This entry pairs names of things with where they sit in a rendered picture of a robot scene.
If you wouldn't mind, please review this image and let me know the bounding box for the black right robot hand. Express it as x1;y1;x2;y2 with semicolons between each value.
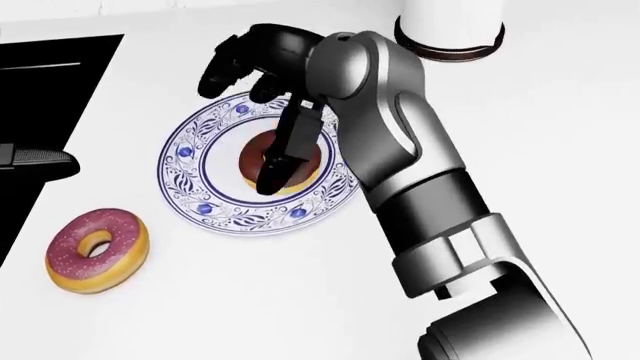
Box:
197;23;327;197

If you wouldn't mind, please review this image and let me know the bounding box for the chocolate glazed donut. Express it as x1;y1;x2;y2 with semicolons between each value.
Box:
238;129;323;197

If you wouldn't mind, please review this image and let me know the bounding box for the blue floral patterned plate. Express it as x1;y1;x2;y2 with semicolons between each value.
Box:
157;90;362;237

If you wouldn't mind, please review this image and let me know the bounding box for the white cylinder with brown base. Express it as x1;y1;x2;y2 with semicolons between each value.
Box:
393;0;506;62

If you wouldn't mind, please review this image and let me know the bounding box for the pink sprinkled donut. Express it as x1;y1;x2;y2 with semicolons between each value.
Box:
44;207;151;295

